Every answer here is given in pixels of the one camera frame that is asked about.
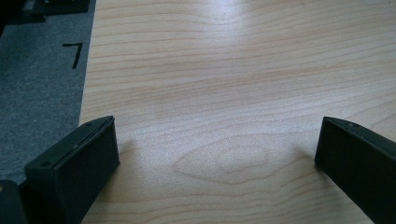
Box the black tape corner mark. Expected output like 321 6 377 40
62 42 84 70

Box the black stand base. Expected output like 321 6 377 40
0 0 92 25

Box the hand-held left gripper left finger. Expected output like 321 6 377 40
18 115 121 224

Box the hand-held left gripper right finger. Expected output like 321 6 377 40
314 116 396 224

